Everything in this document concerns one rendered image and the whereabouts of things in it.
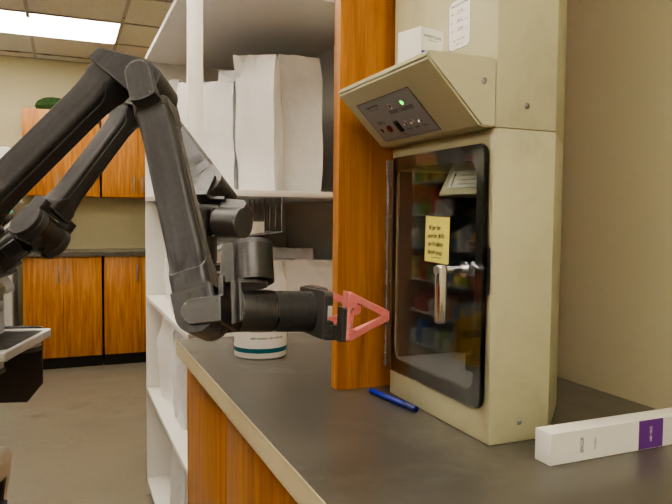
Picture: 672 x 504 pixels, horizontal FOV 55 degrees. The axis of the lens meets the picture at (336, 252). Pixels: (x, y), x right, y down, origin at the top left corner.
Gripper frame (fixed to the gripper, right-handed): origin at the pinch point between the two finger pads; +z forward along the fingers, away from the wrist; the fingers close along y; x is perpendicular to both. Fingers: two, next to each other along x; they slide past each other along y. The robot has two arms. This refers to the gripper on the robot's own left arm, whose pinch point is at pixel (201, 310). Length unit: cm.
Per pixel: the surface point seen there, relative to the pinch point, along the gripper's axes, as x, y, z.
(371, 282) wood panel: -9.0, 31.9, -5.7
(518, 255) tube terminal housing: -46, 38, -14
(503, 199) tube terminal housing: -46, 35, -22
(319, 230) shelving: 133, 75, -12
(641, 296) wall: -34, 77, -5
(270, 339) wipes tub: 21.9, 20.5, 10.8
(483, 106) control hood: -46, 32, -35
